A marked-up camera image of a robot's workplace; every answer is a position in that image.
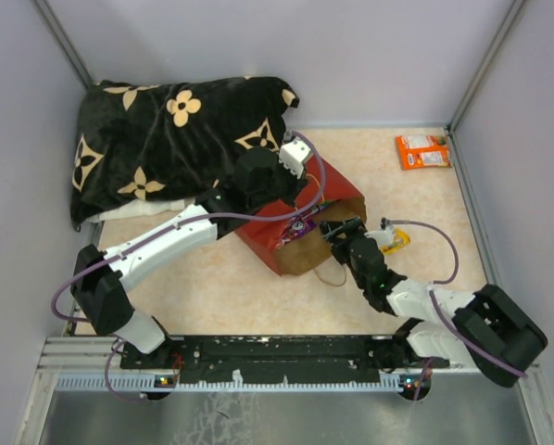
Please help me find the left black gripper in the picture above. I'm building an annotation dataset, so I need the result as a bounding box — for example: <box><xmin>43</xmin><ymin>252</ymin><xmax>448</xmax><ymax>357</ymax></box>
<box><xmin>250</xmin><ymin>153</ymin><xmax>310</xmax><ymax>212</ymax></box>

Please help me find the red brown paper bag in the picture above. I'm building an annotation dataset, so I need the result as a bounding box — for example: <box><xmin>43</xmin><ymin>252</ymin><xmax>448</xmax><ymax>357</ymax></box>
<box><xmin>236</xmin><ymin>159</ymin><xmax>367</xmax><ymax>276</ymax></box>

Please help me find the yellow m&m's packet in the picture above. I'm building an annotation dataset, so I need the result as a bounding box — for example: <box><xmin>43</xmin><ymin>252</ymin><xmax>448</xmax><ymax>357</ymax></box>
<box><xmin>381</xmin><ymin>228</ymin><xmax>411</xmax><ymax>255</ymax></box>

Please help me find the orange snack packet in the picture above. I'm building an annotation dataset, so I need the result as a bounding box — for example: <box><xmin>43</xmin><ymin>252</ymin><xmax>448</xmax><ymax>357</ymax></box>
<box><xmin>395</xmin><ymin>135</ymin><xmax>451</xmax><ymax>171</ymax></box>

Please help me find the black floral pillow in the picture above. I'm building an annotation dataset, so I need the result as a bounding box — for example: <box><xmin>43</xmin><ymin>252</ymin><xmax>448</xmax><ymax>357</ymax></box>
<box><xmin>69</xmin><ymin>76</ymin><xmax>300</xmax><ymax>230</ymax></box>

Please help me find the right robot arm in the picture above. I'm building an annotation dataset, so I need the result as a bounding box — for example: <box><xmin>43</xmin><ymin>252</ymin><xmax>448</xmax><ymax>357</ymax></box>
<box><xmin>320</xmin><ymin>217</ymin><xmax>548</xmax><ymax>388</ymax></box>

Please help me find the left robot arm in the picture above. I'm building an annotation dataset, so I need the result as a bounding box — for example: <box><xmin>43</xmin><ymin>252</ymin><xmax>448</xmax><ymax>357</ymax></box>
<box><xmin>71</xmin><ymin>142</ymin><xmax>312</xmax><ymax>368</ymax></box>

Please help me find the purple snack packet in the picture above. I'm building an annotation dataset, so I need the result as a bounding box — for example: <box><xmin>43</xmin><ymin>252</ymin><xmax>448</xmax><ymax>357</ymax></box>
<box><xmin>275</xmin><ymin>201</ymin><xmax>333</xmax><ymax>249</ymax></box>

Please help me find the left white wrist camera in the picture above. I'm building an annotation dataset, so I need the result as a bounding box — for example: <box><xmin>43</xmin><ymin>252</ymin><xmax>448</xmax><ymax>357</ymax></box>
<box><xmin>278</xmin><ymin>138</ymin><xmax>313</xmax><ymax>179</ymax></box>

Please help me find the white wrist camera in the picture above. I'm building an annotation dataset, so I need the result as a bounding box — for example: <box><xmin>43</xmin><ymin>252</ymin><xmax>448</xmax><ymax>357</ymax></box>
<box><xmin>365</xmin><ymin>218</ymin><xmax>396</xmax><ymax>247</ymax></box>
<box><xmin>278</xmin><ymin>138</ymin><xmax>313</xmax><ymax>179</ymax></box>

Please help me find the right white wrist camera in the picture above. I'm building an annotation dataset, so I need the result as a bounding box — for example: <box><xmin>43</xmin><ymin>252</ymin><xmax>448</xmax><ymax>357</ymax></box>
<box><xmin>365</xmin><ymin>218</ymin><xmax>396</xmax><ymax>247</ymax></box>

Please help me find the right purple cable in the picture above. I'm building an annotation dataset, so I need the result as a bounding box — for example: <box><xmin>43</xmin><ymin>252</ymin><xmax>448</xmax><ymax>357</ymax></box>
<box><xmin>382</xmin><ymin>218</ymin><xmax>528</xmax><ymax>379</ymax></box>

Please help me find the purple cable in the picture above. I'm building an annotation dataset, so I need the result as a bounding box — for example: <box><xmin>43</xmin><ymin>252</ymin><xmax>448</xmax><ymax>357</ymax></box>
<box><xmin>49</xmin><ymin>131</ymin><xmax>327</xmax><ymax>401</ymax></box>
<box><xmin>382</xmin><ymin>218</ymin><xmax>528</xmax><ymax>379</ymax></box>

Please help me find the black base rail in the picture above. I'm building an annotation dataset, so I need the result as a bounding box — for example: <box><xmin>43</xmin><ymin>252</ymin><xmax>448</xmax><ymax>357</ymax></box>
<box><xmin>120</xmin><ymin>335</ymin><xmax>426</xmax><ymax>385</ymax></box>

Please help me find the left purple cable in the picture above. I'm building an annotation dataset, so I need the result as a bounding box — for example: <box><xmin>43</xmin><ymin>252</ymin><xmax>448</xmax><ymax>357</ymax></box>
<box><xmin>49</xmin><ymin>131</ymin><xmax>327</xmax><ymax>401</ymax></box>

